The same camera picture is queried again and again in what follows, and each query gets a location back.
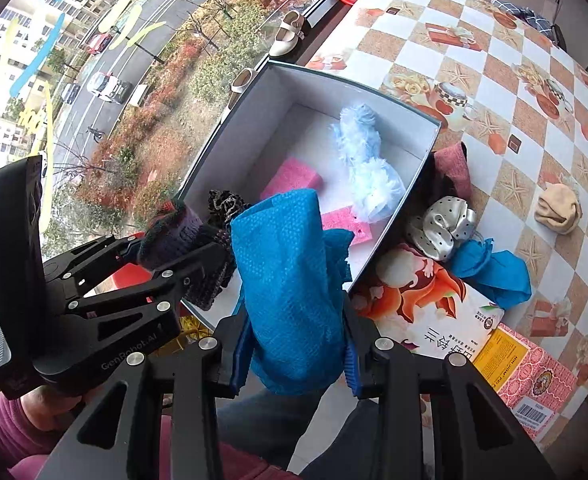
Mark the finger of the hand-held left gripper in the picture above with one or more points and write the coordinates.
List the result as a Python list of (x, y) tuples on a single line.
[(163, 285), (108, 255)]

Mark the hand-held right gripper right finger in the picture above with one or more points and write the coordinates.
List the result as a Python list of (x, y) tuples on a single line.
[(352, 367)]

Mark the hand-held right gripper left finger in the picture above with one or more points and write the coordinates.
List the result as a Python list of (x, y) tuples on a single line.
[(240, 360)]

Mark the purple knitted scrunchie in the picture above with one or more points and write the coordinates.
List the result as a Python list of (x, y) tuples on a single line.
[(178, 230)]

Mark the blue cloth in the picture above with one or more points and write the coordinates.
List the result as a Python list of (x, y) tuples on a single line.
[(289, 285), (494, 272)]

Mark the leopard print scrunchie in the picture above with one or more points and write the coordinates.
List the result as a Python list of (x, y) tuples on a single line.
[(226, 205)]

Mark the pink sponge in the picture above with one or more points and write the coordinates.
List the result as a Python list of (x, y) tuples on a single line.
[(291, 177), (349, 225)]

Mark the light blue fluffy scrunchie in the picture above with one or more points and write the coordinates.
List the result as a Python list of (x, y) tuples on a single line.
[(364, 160)]

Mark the white cardboard box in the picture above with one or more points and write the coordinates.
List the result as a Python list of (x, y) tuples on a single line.
[(314, 125)]

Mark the beige sock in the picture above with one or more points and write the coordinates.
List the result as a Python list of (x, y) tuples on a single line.
[(558, 210)]

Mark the person's left hand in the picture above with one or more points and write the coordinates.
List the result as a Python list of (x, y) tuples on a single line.
[(56, 407)]

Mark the red plastic stool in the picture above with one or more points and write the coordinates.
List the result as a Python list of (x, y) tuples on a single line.
[(123, 280)]

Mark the yellow plastic bag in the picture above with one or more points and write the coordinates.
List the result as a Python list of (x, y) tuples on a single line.
[(188, 334)]

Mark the person's blue jeans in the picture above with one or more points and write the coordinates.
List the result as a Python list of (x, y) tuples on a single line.
[(299, 430)]

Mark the orange floral tissue pack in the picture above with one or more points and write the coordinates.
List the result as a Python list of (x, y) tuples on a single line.
[(414, 300)]

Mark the silver polka dot scrunchie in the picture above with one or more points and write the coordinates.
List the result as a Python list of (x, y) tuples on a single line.
[(441, 227)]

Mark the pink patterned carton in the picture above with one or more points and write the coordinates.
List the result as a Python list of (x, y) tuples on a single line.
[(529, 375)]

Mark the beige shoe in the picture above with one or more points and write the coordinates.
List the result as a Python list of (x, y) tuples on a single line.
[(241, 87), (289, 35)]

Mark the maroon cloth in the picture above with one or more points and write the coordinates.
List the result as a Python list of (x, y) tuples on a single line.
[(454, 170)]

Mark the checkered tablecloth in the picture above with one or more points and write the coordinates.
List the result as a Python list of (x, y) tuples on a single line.
[(499, 60)]

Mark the plaid clothing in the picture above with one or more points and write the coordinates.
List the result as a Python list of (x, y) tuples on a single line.
[(524, 17)]

